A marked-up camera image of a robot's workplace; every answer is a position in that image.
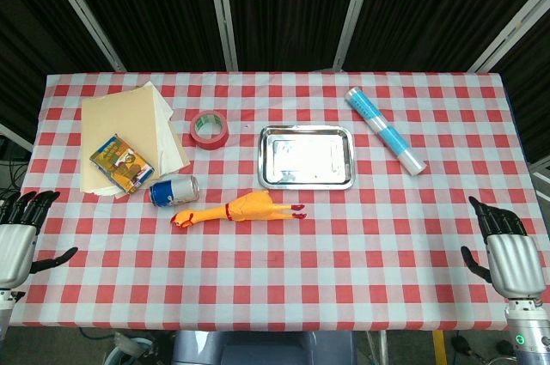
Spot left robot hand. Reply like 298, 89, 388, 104
0, 191, 79, 289

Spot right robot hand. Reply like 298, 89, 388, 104
460, 196, 546, 300

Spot yellow rubber chicken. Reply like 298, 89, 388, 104
169, 189, 308, 229

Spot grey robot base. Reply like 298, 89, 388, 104
171, 330, 358, 365

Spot stainless steel tray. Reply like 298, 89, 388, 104
257, 125, 356, 192

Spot colourful printed carton box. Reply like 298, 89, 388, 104
89, 133, 155, 194

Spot white bucket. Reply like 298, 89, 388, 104
105, 332, 154, 365

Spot beige paper stack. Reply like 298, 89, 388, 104
80, 85, 191, 199

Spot blue and silver can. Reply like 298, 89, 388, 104
149, 174, 201, 208

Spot blue and white roll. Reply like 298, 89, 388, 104
345, 87, 427, 177

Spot white paper sheets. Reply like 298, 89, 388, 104
141, 80, 175, 179

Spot red tape roll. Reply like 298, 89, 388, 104
189, 110, 229, 152

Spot red white checkered tablecloth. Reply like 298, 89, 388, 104
0, 70, 550, 334

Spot black curtain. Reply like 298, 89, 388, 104
0, 0, 550, 168

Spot grey metal frame bar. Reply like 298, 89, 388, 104
530, 170, 550, 201
0, 123, 34, 154

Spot grey metal frame post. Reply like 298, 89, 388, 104
333, 0, 379, 70
36, 0, 126, 73
204, 0, 240, 71
467, 0, 550, 73

